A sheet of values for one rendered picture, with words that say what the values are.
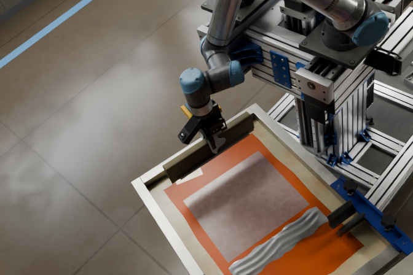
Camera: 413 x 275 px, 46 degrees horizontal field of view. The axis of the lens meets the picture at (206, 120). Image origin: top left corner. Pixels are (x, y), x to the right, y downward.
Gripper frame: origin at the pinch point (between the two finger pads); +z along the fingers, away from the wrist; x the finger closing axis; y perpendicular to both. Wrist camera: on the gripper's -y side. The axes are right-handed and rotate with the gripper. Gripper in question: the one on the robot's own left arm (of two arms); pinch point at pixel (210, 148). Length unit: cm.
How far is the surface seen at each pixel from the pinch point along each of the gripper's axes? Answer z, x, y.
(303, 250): 14.0, -44.1, 4.4
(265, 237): 14.0, -32.9, -2.6
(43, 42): 109, 289, -27
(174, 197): 13.8, 0.7, -19.3
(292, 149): 10.6, -12.7, 25.2
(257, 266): 13.4, -39.4, -10.5
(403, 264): 6, -68, 21
